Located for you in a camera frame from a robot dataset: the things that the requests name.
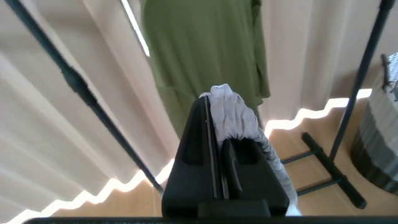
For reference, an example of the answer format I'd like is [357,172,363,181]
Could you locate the white laundry basket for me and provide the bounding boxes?
[350,52,398,197]

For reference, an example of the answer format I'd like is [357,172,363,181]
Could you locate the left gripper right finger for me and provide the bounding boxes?
[220,138,290,217]

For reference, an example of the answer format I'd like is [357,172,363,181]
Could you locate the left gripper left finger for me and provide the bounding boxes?
[161,95,223,218]

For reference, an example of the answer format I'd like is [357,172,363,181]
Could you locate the green long-sleeved shirt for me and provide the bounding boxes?
[139,0,271,139]

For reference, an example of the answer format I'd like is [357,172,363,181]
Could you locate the pale grey shorts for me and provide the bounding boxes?
[198,83,303,217]

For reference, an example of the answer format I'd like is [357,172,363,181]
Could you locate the black clothes rack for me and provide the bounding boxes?
[2,0,396,210]

